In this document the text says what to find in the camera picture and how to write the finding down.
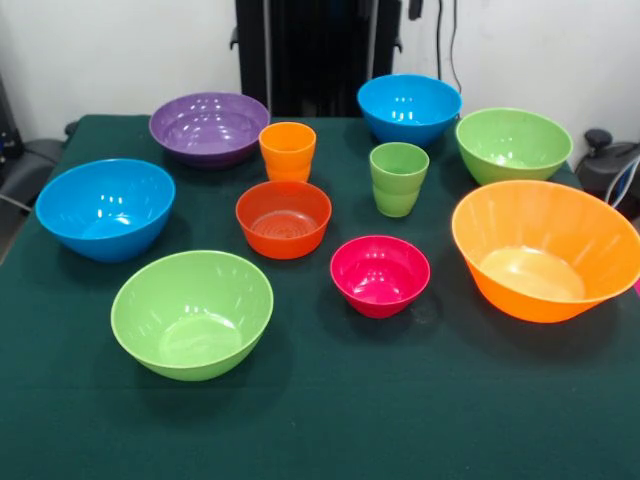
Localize small pink plastic bowl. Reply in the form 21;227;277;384
329;235;432;320

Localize blue plastic bowl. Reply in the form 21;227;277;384
34;158;177;264
356;73;463;154

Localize green plastic cup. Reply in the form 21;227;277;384
369;141;431;219

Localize grey pedestal leg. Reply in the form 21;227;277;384
574;128;640;219
0;137;66;211

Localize small red-orange plastic bowl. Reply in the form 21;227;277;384
235;180;333;261

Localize large orange plastic bowl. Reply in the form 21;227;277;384
451;179;640;324

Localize orange plastic cup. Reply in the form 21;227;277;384
258;121;318;184

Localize green plastic bowl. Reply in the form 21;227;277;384
110;250;275;383
454;107;574;186

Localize black wall cable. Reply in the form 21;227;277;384
435;0;463;96

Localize purple plastic bowl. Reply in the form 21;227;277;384
148;91;272;170

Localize dark green tablecloth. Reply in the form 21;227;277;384
0;113;640;480

